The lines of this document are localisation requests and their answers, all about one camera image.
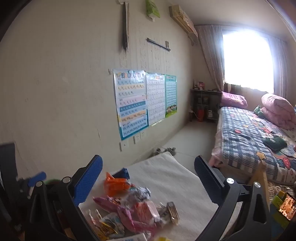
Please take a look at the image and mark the red bucket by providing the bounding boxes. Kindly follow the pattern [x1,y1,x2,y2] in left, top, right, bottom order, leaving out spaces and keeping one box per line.
[197,109,205,122]

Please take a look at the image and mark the black wall rod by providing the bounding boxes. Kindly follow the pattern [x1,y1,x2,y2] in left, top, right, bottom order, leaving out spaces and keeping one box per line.
[146,38,171,52]

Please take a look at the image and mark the wall power outlet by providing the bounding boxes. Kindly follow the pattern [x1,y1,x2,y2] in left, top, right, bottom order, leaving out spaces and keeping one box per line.
[133,130,146,144]

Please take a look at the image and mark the dark blue snack wrapper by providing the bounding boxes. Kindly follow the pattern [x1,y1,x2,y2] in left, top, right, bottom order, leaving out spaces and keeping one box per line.
[112,168,130,180]

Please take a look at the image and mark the large pink snack bag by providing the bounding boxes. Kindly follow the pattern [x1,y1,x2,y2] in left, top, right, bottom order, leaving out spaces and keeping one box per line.
[93,196,157,235]

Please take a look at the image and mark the blue pinyin wall poster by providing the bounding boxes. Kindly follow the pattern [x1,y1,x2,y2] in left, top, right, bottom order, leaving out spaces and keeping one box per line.
[113,70,149,140]

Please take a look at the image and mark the plaid patchwork bed cover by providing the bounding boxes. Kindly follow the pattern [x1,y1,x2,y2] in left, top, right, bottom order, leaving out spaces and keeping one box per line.
[209,107,295,185]

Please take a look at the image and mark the pink window curtain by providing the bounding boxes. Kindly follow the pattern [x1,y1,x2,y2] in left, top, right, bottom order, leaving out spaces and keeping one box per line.
[196,25,225,91]

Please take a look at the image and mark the white chart wall poster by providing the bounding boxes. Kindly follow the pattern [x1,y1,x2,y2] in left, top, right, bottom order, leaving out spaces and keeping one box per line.
[146,72,166,126]

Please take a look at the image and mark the pink white candy wrapper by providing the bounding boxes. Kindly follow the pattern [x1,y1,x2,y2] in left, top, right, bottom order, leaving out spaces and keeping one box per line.
[134,200,161,225]

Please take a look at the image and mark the wall switch plate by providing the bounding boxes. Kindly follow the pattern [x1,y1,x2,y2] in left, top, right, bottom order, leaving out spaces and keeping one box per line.
[119,139,129,152]

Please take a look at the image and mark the white towel table cover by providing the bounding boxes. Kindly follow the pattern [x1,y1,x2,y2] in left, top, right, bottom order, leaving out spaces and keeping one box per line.
[127,152,218,240]

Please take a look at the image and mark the grey shoes on floor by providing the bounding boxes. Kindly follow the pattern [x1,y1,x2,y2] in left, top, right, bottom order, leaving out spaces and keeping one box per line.
[152,147,177,156]

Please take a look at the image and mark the green wall hanging bag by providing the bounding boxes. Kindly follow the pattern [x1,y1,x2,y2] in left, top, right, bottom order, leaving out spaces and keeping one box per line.
[145,0,161,19]

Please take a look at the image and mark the black hanging tassel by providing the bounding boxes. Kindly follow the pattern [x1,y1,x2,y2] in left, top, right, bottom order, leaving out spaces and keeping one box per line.
[122,1,130,53]

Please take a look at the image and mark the pink folded quilt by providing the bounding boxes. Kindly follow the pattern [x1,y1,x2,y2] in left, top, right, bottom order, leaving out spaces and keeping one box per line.
[261,93,295,130]

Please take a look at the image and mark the red green trash bin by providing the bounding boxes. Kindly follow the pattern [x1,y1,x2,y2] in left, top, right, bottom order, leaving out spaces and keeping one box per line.
[45,179,60,185]

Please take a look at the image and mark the green number wall poster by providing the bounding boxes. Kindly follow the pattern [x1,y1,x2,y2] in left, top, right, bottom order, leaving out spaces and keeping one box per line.
[165,74,177,118]

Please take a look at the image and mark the dark bedside shelf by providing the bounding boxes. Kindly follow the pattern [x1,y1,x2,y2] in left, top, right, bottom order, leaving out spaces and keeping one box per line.
[190,89,222,123]

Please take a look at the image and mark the wall air conditioner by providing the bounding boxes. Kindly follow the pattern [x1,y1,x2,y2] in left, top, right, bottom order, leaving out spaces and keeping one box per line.
[169,5,198,41]

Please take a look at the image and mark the purple pillow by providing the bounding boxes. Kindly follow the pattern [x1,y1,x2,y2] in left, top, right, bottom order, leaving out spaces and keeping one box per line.
[221,91,248,108]

